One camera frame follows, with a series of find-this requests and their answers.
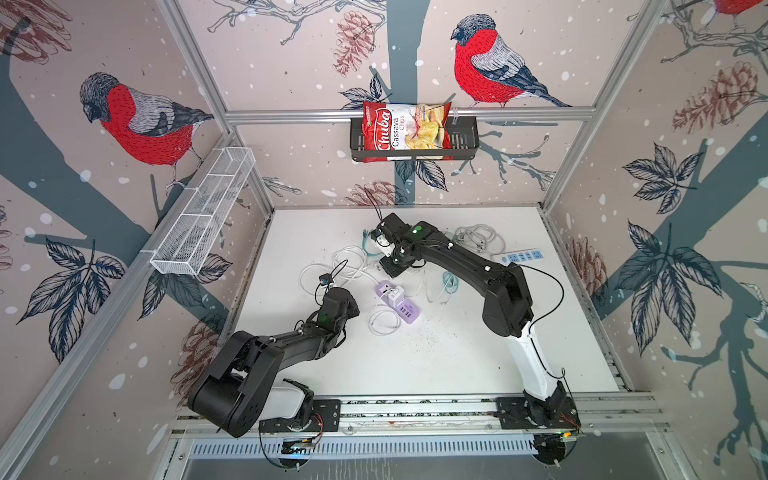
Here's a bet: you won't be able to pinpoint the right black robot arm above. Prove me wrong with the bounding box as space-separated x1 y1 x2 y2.
372 213 568 426

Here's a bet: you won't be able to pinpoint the grey power strip cord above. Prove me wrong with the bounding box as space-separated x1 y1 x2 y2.
453 223 509 259

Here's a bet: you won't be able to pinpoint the purple power socket strip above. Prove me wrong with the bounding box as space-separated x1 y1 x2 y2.
376 281 420 324

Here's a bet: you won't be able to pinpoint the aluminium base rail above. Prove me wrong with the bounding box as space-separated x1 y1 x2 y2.
170 393 668 437

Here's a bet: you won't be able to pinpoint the red cassava chips bag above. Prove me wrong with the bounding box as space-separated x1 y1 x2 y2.
362 102 452 155

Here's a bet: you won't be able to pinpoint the white wire mesh basket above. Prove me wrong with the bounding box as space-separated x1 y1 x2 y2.
150 147 255 276

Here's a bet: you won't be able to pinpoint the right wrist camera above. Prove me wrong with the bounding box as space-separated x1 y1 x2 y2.
374 232 393 249

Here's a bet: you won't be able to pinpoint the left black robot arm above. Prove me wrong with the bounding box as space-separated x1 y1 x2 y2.
187 287 360 438

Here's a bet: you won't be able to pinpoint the black wall basket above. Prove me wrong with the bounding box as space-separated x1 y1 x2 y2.
350 116 480 163

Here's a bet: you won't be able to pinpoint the white power strip blue outlets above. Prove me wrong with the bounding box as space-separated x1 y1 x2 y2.
498 249 544 265

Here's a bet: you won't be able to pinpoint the white charger adapter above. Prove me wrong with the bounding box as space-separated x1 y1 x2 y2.
386 286 405 306

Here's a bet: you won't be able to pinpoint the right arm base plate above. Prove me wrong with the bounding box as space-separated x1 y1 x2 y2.
494 396 581 431

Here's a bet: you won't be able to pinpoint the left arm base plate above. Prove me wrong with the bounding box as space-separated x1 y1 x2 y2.
258 398 341 434

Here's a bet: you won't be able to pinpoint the purple socket white cord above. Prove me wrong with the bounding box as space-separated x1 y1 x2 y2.
298 244 380 299

